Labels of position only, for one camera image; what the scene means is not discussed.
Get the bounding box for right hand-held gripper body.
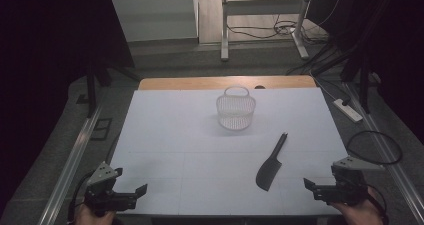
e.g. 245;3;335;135
312;156;386;206

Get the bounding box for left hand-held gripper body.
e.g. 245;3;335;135
83;161;138;218

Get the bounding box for black comb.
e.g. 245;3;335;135
255;131;289;192

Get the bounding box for person's right hand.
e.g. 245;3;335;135
329;188;385;225

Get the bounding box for person's left hand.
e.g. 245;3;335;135
75;204;116;225

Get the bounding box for black floor outlet plate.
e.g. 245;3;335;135
89;117;113;142

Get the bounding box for white table mat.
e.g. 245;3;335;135
108;87;351;217

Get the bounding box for white power strip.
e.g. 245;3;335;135
332;98;364;124

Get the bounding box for black tripod stand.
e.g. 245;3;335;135
84;60;142;119
312;40;373;115

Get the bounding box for white plastic mesh basket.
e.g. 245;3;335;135
215;85;257;131

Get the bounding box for white panel board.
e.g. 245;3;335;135
109;0;200;43

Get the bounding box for aluminium floor rail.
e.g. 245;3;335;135
37;106;103;225
344;82;424;225

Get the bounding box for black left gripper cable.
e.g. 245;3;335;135
67;170;95;223

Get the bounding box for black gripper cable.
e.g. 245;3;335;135
67;170;95;223
365;184;390;223

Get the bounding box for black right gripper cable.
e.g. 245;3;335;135
365;184;390;223

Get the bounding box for looped black cable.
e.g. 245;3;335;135
345;130;404;166

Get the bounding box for thin white cable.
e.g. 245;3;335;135
309;70;338;101

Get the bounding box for tangle of black floor cables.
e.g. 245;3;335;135
226;14;330;47

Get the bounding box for white metal desk frame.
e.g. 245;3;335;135
220;0;315;62

